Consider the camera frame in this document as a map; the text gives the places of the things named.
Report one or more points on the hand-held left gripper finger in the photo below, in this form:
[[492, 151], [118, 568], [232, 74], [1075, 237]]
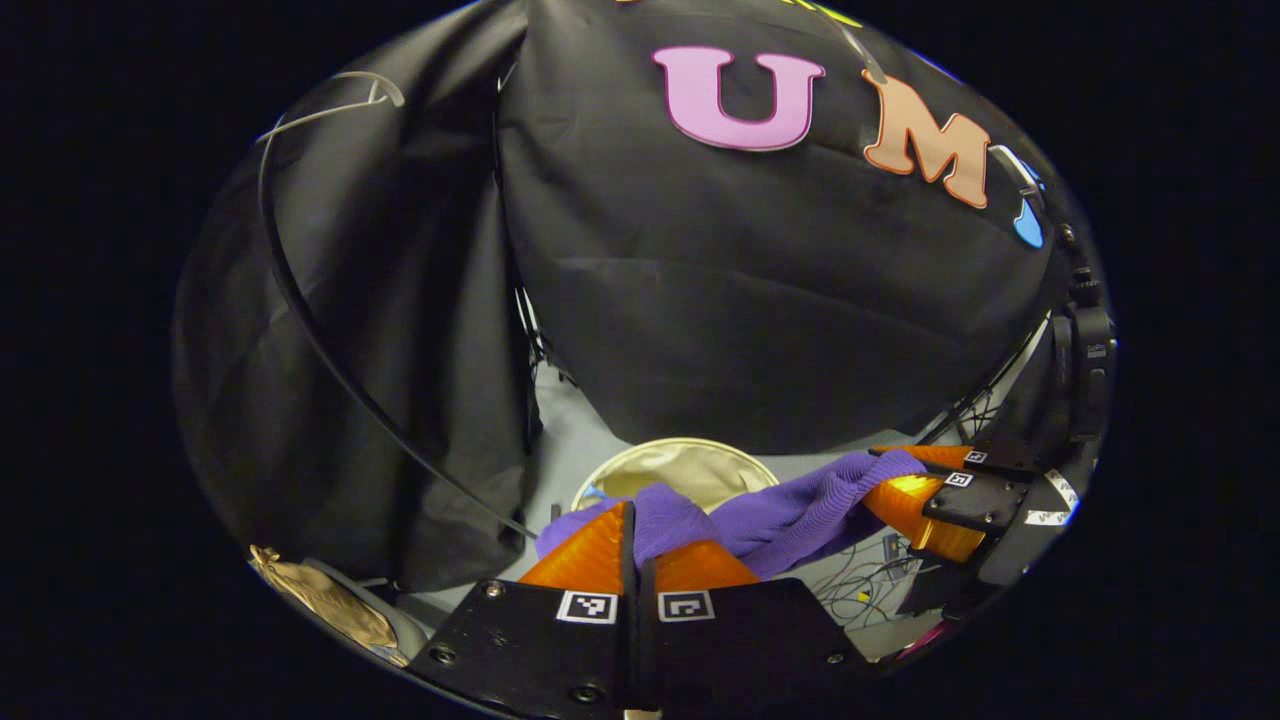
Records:
[[628, 640], [648, 650]]

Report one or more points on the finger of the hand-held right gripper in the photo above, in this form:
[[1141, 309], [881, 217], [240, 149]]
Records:
[[985, 458], [975, 500]]

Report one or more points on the purple knitted cardigan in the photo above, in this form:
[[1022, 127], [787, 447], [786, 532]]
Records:
[[800, 515]]

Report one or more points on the beige laundry hamper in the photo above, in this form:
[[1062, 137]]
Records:
[[680, 470]]

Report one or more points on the black metal clothes rack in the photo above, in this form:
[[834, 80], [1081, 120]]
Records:
[[350, 388]]

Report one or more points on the white plastic hanger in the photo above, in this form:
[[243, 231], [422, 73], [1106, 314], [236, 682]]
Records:
[[385, 85]]

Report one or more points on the black backdrop cloth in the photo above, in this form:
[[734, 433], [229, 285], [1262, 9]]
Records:
[[750, 300]]

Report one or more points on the tan crumpled cloth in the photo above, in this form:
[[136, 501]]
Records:
[[320, 595]]

